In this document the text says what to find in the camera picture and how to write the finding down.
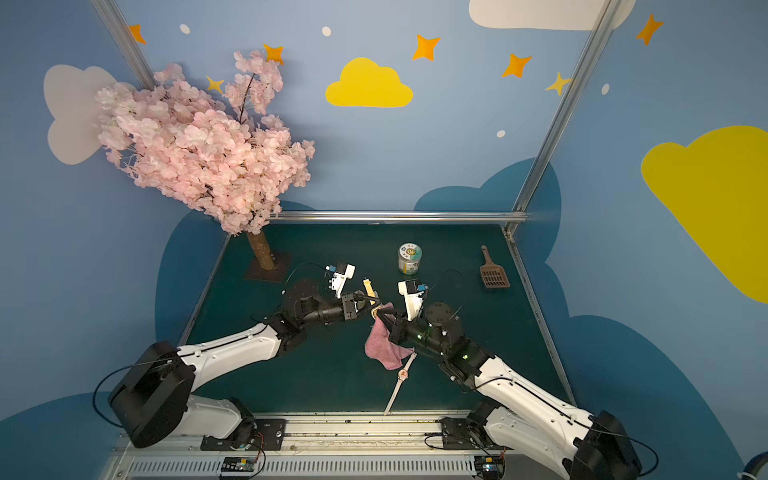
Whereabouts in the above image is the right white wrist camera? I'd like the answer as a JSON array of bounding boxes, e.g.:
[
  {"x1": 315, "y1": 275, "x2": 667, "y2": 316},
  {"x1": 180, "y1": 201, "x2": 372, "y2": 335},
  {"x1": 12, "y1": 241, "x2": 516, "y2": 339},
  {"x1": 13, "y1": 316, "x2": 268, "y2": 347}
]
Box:
[{"x1": 398, "y1": 279, "x2": 428, "y2": 321}]

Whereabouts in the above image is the back aluminium frame bar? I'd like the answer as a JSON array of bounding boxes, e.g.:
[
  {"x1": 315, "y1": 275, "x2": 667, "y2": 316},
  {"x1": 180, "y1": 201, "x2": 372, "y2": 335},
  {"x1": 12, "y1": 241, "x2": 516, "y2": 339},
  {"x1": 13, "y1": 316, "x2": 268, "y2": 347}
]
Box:
[{"x1": 270, "y1": 211, "x2": 527, "y2": 224}]

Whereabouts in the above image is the white strap watch right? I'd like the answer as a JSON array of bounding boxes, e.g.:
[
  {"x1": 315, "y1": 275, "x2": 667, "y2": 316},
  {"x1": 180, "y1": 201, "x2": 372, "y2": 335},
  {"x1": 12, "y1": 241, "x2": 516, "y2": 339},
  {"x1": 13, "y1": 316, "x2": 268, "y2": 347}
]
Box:
[{"x1": 384, "y1": 352, "x2": 417, "y2": 415}]

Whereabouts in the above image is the brown litter scoop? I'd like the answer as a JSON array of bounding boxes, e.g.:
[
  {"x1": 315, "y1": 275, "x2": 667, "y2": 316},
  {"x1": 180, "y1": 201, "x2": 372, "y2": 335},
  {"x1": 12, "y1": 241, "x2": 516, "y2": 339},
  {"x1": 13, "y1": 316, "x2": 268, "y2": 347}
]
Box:
[{"x1": 479, "y1": 245, "x2": 510, "y2": 289}]

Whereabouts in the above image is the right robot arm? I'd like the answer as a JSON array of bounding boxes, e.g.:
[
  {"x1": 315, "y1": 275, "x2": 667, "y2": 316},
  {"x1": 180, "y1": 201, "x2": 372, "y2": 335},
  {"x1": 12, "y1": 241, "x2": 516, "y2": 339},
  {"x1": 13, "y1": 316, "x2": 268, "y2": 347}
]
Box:
[{"x1": 377, "y1": 302, "x2": 644, "y2": 479}]

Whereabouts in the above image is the right circuit board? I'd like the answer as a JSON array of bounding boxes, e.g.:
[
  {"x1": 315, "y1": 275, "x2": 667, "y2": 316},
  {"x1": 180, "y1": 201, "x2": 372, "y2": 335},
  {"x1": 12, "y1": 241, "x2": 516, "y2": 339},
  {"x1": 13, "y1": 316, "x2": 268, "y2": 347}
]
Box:
[{"x1": 474, "y1": 456, "x2": 504, "y2": 480}]

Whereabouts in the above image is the circuit board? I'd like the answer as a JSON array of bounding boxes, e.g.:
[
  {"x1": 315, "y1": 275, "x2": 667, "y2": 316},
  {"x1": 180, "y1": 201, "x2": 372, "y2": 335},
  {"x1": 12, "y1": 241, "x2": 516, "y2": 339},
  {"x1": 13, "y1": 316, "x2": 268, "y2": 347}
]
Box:
[
  {"x1": 218, "y1": 456, "x2": 258, "y2": 479},
  {"x1": 474, "y1": 456, "x2": 504, "y2": 480}
]

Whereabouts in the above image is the gold strap watch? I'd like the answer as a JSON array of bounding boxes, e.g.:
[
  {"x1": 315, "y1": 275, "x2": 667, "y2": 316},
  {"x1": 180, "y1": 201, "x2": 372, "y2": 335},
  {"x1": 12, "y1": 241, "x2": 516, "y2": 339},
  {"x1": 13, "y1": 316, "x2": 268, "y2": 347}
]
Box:
[{"x1": 363, "y1": 278, "x2": 381, "y2": 319}]

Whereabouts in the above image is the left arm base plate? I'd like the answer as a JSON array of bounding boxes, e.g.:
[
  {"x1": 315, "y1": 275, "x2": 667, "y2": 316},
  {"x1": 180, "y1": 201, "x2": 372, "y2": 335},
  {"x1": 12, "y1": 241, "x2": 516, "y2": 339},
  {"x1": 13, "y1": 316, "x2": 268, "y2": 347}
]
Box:
[{"x1": 200, "y1": 418, "x2": 287, "y2": 452}]

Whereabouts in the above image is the right aluminium frame post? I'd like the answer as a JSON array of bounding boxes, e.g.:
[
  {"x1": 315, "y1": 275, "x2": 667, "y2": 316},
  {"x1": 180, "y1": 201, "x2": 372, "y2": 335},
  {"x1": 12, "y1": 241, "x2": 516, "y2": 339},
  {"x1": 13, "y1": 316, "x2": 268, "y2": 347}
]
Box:
[{"x1": 504, "y1": 0, "x2": 622, "y2": 240}]

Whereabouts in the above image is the aluminium frame post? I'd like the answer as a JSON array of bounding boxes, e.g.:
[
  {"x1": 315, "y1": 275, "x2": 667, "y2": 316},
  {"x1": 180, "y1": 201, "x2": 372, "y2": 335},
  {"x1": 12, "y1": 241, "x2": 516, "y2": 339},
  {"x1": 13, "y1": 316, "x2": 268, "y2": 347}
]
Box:
[
  {"x1": 90, "y1": 0, "x2": 156, "y2": 89},
  {"x1": 504, "y1": 0, "x2": 622, "y2": 240}
]

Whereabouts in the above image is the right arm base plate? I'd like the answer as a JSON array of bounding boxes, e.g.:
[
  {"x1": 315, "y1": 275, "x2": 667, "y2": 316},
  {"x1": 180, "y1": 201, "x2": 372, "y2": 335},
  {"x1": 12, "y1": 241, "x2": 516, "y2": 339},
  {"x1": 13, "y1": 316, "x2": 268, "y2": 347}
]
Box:
[{"x1": 439, "y1": 417, "x2": 519, "y2": 452}]

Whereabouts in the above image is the pink blossom tree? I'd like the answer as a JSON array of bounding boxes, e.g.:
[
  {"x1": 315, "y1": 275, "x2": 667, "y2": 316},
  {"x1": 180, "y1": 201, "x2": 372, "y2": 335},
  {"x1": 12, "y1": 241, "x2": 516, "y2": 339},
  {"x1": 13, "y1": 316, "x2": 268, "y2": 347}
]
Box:
[{"x1": 95, "y1": 51, "x2": 315, "y2": 271}]

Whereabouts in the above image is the left circuit board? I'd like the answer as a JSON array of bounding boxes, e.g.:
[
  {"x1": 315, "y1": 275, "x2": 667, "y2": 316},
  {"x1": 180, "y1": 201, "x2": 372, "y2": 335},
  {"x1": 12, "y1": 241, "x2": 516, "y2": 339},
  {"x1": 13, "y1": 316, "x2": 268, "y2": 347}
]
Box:
[{"x1": 218, "y1": 456, "x2": 258, "y2": 479}]

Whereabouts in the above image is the aluminium front rail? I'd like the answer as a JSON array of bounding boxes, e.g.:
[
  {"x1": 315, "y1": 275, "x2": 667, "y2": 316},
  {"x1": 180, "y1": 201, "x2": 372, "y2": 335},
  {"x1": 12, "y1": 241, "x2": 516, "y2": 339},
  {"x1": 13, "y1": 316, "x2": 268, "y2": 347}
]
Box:
[{"x1": 101, "y1": 410, "x2": 562, "y2": 479}]

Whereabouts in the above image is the jar with sunflower lid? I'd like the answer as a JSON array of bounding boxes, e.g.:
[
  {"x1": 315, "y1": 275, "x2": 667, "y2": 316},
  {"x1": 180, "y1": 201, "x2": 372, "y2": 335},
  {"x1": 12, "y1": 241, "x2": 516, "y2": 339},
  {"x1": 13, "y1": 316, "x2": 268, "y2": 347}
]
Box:
[{"x1": 398, "y1": 243, "x2": 423, "y2": 275}]

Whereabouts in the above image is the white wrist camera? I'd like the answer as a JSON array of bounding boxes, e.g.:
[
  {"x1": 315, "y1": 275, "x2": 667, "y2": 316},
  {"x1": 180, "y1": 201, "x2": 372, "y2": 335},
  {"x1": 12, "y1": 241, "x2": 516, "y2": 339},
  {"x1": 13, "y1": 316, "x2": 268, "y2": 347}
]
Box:
[
  {"x1": 398, "y1": 279, "x2": 428, "y2": 321},
  {"x1": 326, "y1": 262, "x2": 355, "y2": 299}
]

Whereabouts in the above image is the brown tree base plate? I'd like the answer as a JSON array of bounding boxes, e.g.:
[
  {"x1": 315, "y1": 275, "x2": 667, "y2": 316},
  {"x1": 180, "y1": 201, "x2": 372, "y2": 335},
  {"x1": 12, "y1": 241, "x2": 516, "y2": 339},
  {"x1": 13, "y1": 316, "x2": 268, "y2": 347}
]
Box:
[{"x1": 244, "y1": 251, "x2": 293, "y2": 283}]

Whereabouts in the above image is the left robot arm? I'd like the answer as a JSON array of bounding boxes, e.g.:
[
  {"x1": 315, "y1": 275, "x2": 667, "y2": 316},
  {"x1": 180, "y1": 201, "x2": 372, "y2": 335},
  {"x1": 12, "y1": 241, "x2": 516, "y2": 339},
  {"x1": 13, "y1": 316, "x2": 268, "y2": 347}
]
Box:
[{"x1": 108, "y1": 280, "x2": 380, "y2": 448}]

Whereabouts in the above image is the pink cloth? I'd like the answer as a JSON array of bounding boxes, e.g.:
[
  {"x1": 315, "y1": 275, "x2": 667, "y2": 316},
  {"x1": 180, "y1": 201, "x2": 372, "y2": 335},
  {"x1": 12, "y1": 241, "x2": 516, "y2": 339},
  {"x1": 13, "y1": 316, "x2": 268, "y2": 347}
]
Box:
[{"x1": 364, "y1": 315, "x2": 414, "y2": 371}]

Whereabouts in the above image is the left aluminium frame post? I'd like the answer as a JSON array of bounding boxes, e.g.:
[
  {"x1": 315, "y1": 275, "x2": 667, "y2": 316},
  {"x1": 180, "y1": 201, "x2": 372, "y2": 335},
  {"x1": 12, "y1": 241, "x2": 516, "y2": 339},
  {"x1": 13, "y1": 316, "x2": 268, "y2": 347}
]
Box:
[{"x1": 90, "y1": 0, "x2": 156, "y2": 89}]

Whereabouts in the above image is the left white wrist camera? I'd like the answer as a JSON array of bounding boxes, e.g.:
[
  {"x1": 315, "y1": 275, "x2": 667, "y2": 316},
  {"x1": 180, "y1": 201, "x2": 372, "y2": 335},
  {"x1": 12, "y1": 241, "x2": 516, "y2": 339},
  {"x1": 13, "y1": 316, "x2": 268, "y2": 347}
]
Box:
[{"x1": 326, "y1": 262, "x2": 355, "y2": 299}]

